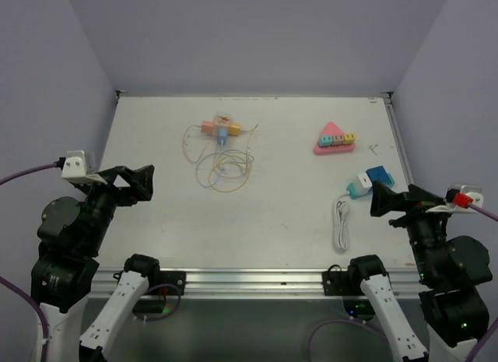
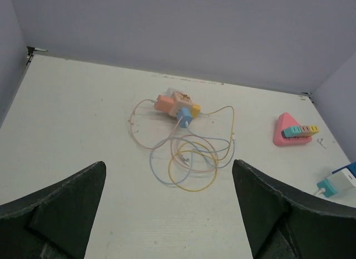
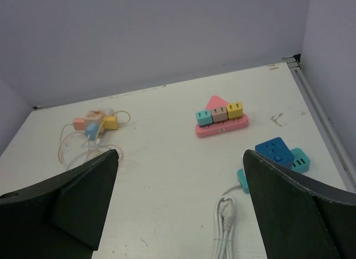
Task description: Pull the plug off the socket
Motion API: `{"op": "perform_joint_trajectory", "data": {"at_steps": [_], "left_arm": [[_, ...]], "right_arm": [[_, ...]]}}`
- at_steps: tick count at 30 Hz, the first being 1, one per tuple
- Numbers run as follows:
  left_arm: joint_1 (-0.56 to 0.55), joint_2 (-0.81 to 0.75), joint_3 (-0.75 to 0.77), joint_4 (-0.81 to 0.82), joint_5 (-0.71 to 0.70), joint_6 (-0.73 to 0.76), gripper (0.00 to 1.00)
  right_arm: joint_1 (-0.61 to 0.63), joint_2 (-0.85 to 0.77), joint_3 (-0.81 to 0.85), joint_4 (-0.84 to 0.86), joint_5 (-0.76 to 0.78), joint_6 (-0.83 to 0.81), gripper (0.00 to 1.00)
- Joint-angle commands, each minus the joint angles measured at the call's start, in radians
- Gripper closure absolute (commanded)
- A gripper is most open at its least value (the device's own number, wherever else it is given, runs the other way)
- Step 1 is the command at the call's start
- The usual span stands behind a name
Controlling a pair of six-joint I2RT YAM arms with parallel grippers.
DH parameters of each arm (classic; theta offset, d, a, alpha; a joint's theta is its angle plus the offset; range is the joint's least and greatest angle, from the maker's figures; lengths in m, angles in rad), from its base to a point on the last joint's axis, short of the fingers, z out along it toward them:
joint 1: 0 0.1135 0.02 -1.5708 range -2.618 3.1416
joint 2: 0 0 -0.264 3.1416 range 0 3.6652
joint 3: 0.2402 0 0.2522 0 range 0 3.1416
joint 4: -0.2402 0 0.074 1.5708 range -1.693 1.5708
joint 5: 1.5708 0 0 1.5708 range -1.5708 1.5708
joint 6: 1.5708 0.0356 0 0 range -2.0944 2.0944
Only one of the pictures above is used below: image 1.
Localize beige usb charger plug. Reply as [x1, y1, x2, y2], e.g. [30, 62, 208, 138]
[331, 134, 345, 146]

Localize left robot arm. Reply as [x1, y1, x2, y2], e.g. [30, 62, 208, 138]
[31, 158, 162, 361]

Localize aluminium front rail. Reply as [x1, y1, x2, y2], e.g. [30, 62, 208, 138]
[90, 269, 426, 300]

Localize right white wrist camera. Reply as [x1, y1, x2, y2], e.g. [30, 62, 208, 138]
[426, 182, 484, 214]

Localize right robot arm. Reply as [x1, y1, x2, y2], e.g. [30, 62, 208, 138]
[346, 181, 497, 361]

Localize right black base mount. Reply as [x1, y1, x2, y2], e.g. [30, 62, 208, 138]
[321, 264, 363, 297]

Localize teal power strip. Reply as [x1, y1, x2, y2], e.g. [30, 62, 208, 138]
[346, 183, 372, 199]

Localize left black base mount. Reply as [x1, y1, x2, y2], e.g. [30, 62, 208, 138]
[112, 269, 187, 300]

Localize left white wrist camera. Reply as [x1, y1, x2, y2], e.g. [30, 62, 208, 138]
[61, 150, 107, 185]

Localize pink triangular power strip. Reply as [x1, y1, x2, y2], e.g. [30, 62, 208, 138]
[313, 121, 356, 156]

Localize aluminium right side rail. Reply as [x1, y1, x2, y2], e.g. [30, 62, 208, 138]
[380, 92, 414, 184]

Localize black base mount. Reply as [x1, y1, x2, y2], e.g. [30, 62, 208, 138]
[321, 264, 363, 297]
[112, 269, 187, 300]

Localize teal usb charger plug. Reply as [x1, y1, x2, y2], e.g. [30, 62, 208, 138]
[317, 135, 333, 148]

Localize aluminium rail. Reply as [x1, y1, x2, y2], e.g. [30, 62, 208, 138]
[90, 269, 426, 300]
[380, 92, 414, 184]

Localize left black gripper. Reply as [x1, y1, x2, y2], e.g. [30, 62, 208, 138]
[75, 163, 153, 253]

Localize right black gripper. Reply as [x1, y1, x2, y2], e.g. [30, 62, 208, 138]
[370, 177, 455, 279]

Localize yellow usb charger plug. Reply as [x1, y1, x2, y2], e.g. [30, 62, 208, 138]
[342, 132, 356, 146]

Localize white power cord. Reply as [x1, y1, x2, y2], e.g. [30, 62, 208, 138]
[332, 190, 351, 254]

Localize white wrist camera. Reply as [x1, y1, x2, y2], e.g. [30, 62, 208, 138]
[61, 150, 107, 185]
[426, 182, 484, 214]

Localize yellow charger plug on cube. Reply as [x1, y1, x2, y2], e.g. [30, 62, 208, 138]
[228, 123, 242, 136]

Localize tangled thin coloured cables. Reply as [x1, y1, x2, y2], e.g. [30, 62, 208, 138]
[182, 122, 259, 193]

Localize orange-pink charger plug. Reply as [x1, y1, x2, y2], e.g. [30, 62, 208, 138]
[201, 121, 216, 136]

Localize white usb charger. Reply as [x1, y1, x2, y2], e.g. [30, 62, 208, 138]
[352, 172, 372, 187]

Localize blue cube socket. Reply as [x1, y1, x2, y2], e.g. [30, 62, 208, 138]
[366, 165, 395, 188]

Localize light blue charger plug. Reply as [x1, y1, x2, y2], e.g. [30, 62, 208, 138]
[217, 128, 228, 146]

